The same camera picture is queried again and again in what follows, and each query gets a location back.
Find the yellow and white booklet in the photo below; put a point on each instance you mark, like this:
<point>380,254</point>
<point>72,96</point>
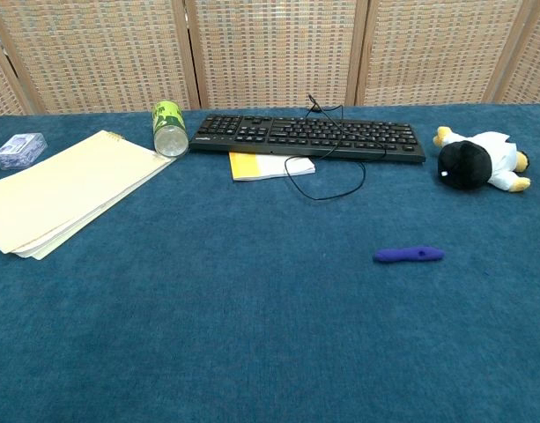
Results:
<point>252,169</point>

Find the black head white coat plush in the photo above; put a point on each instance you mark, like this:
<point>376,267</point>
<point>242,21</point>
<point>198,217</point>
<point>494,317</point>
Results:
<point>472,163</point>

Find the black computer keyboard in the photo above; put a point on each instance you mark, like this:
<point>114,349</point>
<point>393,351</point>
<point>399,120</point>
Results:
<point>305,136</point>

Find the woven wooden folding screen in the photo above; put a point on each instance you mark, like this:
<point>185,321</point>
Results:
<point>269,53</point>

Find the blue table cloth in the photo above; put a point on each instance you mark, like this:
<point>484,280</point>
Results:
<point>252,308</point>

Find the clear box of purple cards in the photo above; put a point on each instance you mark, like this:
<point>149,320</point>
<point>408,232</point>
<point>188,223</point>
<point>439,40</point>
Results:
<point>18,150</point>

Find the green label plastic bottle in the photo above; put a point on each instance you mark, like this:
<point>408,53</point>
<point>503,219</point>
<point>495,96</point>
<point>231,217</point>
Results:
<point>168,132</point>

